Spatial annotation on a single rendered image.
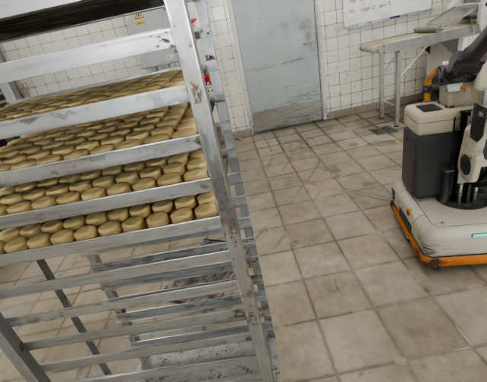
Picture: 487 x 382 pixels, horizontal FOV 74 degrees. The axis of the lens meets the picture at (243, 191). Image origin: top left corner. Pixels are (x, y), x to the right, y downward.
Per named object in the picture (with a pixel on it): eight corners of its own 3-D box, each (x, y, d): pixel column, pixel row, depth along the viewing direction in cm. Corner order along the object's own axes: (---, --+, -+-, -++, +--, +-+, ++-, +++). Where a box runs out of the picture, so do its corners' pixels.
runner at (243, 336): (264, 329, 88) (262, 321, 87) (265, 338, 85) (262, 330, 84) (39, 364, 92) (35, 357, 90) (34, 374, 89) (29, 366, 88)
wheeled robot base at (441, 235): (388, 208, 238) (389, 177, 226) (485, 198, 226) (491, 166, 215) (422, 271, 179) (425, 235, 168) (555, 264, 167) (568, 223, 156)
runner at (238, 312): (258, 305, 84) (256, 297, 83) (259, 314, 81) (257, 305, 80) (24, 342, 88) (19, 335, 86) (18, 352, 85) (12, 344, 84)
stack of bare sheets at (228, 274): (213, 311, 186) (212, 307, 185) (158, 299, 203) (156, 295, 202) (252, 246, 233) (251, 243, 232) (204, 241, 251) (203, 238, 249)
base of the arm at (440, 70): (465, 63, 142) (435, 67, 144) (474, 52, 134) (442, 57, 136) (469, 81, 140) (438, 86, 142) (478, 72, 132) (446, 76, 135)
